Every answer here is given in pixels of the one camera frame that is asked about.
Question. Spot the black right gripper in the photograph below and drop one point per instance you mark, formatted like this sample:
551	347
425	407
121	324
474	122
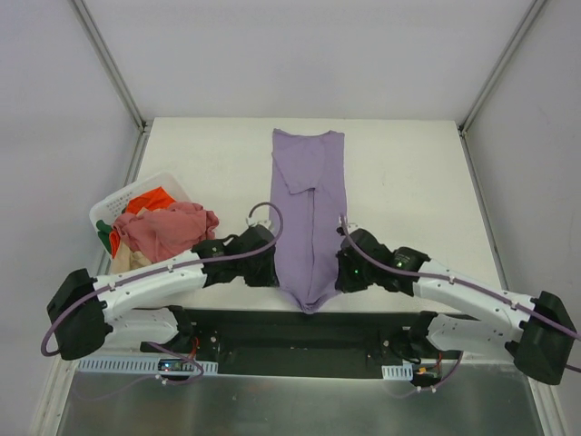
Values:
344	276

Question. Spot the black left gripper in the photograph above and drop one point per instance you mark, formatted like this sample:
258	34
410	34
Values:
266	271

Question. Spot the lavender purple t-shirt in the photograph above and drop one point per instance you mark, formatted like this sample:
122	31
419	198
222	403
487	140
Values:
308	186

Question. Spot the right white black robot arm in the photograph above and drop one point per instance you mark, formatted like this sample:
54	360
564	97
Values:
536	334

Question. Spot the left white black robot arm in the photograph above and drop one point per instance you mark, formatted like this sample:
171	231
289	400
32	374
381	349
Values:
126	310

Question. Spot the pink t-shirt in basket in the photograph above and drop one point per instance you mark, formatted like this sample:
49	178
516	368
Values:
161	234

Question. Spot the orange t-shirt in basket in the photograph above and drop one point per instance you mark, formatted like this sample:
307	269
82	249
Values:
152	200

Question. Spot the green garment in basket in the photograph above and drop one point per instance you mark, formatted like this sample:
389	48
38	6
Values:
103	231

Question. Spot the white plastic laundry basket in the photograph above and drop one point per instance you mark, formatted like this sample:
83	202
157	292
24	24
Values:
113	206

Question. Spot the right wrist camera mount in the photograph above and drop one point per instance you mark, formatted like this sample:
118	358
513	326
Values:
351	224

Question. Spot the right white slotted cable duct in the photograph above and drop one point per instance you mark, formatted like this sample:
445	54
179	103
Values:
403	372

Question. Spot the white slotted cable duct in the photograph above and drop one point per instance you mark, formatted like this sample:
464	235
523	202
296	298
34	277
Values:
403	372
145	366

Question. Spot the left white slotted cable duct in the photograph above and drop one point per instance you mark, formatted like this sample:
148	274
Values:
145	366

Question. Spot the right aluminium frame post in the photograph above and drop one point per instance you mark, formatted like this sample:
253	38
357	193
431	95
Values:
524	27

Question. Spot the aluminium frame post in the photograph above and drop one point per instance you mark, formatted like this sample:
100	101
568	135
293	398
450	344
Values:
106	59
524	27

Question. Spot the left aluminium frame post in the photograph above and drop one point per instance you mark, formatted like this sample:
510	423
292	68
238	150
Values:
106	59

